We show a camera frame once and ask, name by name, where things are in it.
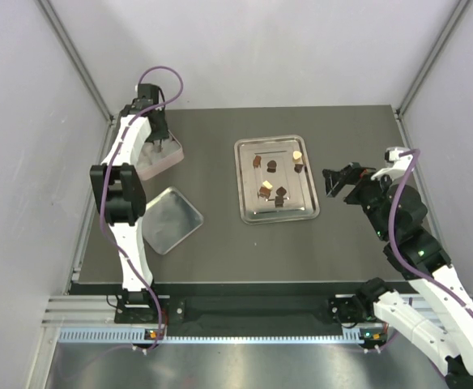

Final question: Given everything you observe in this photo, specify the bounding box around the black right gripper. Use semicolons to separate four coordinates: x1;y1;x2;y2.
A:
322;161;400;240

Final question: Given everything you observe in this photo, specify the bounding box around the cream heart chocolate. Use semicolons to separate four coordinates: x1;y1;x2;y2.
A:
292;151;303;165

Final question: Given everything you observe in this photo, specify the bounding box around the dark rounded triangle chocolate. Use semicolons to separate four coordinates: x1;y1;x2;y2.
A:
266;160;277;173

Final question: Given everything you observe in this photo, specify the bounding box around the milk chocolate block top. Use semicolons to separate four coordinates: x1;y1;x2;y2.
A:
253;155;262;169

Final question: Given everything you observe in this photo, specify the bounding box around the milk chocolate block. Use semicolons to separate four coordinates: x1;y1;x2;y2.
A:
253;155;262;169
258;186;271;199

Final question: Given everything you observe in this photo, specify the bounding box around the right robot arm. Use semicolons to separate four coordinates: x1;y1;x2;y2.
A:
322;147;473;388

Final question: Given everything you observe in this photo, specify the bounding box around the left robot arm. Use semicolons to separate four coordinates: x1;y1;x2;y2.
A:
90;104;168;322

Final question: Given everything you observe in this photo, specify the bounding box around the pink chocolate tin box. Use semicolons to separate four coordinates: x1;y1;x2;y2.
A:
136;133;184;181

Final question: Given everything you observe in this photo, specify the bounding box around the dark ridged chocolate square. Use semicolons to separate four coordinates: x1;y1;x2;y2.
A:
276;186;287;196

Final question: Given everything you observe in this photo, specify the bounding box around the steel serving tray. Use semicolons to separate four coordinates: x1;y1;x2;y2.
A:
234;135;320;224

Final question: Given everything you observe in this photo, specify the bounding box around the silver tin lid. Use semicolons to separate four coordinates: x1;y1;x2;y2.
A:
142;186;204;255

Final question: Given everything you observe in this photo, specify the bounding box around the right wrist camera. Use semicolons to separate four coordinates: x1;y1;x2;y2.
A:
385;147;413;171

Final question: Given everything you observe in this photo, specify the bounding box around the left aluminium corner post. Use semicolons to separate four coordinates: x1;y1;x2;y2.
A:
34;0;113;122

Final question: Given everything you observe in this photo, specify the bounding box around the aluminium corner post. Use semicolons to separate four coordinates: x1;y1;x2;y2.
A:
34;0;113;122
394;0;472;121

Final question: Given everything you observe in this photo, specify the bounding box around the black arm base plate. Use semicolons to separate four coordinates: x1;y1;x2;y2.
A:
115;295;376;327

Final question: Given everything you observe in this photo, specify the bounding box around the aluminium frame rail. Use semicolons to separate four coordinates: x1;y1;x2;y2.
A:
41;293;473;325

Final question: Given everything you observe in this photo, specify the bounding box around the right aluminium corner post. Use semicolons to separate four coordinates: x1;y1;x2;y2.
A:
394;0;472;121

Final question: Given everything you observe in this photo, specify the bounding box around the grey slotted cable duct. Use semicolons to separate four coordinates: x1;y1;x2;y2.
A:
58;327;367;344

